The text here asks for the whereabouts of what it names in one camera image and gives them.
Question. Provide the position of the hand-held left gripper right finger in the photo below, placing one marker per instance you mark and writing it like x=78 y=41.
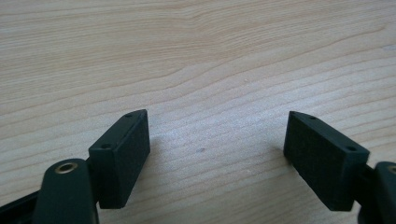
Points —
x=323 y=168

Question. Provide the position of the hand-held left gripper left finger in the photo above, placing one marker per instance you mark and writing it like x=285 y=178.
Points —
x=120 y=161

